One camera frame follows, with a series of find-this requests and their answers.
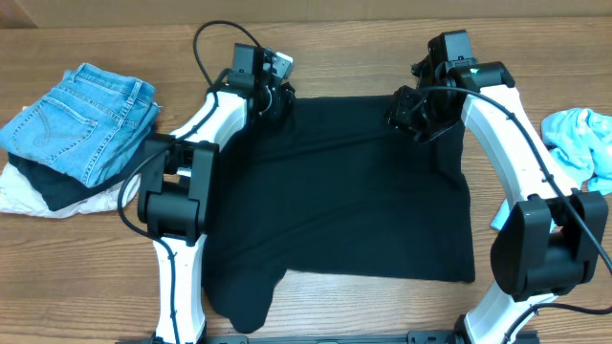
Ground folded blue jeans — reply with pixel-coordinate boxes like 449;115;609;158
1;63;160;188

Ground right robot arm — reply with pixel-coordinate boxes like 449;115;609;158
385;58;611;343

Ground light blue garment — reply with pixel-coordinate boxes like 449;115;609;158
490;107;612;233

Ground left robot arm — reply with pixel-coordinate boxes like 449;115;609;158
137;62;294;343

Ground folded dark garment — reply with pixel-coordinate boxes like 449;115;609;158
8;141;145;211

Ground black t-shirt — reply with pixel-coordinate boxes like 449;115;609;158
202;96;475;333

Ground folded white garment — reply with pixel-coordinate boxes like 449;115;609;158
0;161;143;220

